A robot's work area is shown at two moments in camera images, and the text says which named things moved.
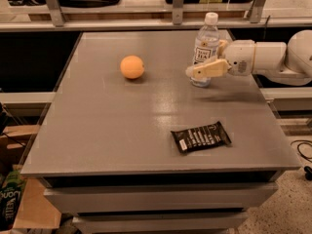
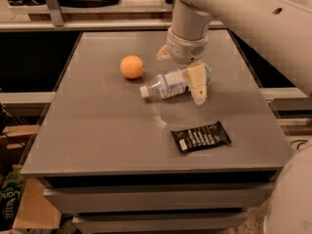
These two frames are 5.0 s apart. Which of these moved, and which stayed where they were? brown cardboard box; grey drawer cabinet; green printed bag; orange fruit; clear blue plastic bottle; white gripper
Moved: clear blue plastic bottle; white gripper
Stayed: brown cardboard box; grey drawer cabinet; orange fruit; green printed bag
